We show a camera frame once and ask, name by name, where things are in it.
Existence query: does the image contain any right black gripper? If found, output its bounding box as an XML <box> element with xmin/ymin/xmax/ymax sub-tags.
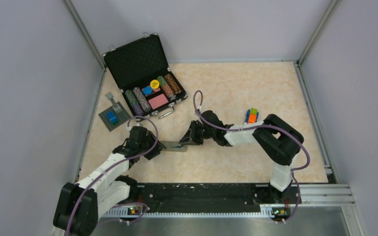
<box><xmin>180</xmin><ymin>120</ymin><xmax>216</xmax><ymax>146</ymax></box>

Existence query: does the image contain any white remote control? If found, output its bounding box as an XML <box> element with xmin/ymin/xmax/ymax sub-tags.
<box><xmin>161</xmin><ymin>141</ymin><xmax>188</xmax><ymax>152</ymax></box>

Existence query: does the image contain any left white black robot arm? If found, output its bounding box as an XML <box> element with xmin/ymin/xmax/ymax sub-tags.
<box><xmin>52</xmin><ymin>126</ymin><xmax>166</xmax><ymax>236</ymax></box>

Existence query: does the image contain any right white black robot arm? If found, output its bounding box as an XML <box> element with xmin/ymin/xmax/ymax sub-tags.
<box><xmin>179</xmin><ymin>110</ymin><xmax>304</xmax><ymax>203</ymax></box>

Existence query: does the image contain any purple green poker chip stack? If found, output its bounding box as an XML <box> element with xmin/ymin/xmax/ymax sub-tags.
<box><xmin>124</xmin><ymin>88</ymin><xmax>152</xmax><ymax>117</ymax></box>

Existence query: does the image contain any pink card deck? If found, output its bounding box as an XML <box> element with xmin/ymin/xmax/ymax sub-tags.
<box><xmin>148</xmin><ymin>94</ymin><xmax>169</xmax><ymax>110</ymax></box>

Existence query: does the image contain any grey lego plate with bricks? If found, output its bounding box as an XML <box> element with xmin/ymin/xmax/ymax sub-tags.
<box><xmin>98</xmin><ymin>92</ymin><xmax>131</xmax><ymax>132</ymax></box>

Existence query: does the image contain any blue poker chip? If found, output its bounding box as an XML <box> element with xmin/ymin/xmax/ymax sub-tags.
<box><xmin>142</xmin><ymin>86</ymin><xmax>153</xmax><ymax>96</ymax></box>

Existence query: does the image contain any brown poker chip stack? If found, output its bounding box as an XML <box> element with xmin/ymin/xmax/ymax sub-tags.
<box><xmin>164</xmin><ymin>73</ymin><xmax>182</xmax><ymax>94</ymax></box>

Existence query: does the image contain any yellow poker chip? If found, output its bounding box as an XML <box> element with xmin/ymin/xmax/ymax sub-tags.
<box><xmin>150</xmin><ymin>79</ymin><xmax>160</xmax><ymax>90</ymax></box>

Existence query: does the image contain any colourful toy block car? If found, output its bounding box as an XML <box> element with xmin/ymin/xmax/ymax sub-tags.
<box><xmin>244</xmin><ymin>108</ymin><xmax>259</xmax><ymax>124</ymax></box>

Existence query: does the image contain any black poker chip case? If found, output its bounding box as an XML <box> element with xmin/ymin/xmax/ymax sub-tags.
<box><xmin>103</xmin><ymin>33</ymin><xmax>188</xmax><ymax>119</ymax></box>

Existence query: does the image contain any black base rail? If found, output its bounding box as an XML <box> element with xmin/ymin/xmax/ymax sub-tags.
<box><xmin>116</xmin><ymin>183</ymin><xmax>302</xmax><ymax>219</ymax></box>

